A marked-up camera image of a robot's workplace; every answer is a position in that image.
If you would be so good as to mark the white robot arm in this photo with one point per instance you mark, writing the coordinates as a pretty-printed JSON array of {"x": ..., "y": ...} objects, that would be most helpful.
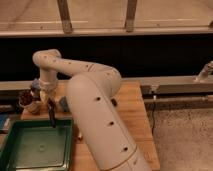
[{"x": 89, "y": 92}]

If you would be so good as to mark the black dish brush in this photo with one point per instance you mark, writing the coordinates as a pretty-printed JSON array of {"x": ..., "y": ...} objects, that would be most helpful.
[{"x": 51, "y": 111}]

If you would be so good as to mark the white cup with contents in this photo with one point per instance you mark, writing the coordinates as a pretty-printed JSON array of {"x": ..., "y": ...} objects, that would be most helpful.
[{"x": 27, "y": 102}]

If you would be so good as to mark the black rectangular block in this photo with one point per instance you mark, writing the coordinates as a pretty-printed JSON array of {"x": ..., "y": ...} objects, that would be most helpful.
[{"x": 114, "y": 102}]

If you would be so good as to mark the wooden cutting board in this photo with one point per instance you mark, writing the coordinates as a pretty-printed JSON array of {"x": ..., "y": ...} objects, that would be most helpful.
[{"x": 132, "y": 111}]

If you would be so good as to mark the blue plastic cup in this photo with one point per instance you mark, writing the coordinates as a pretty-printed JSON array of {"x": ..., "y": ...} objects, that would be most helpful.
[{"x": 63, "y": 104}]

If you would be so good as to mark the green plastic tray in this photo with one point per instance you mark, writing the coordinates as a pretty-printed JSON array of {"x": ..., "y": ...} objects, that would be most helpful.
[{"x": 34, "y": 145}]

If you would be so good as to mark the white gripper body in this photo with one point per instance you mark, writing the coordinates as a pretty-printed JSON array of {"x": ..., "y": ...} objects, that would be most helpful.
[{"x": 47, "y": 90}]

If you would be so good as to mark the blue cloth in bowl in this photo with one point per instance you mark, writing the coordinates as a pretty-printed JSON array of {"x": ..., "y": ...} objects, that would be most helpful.
[{"x": 35, "y": 86}]

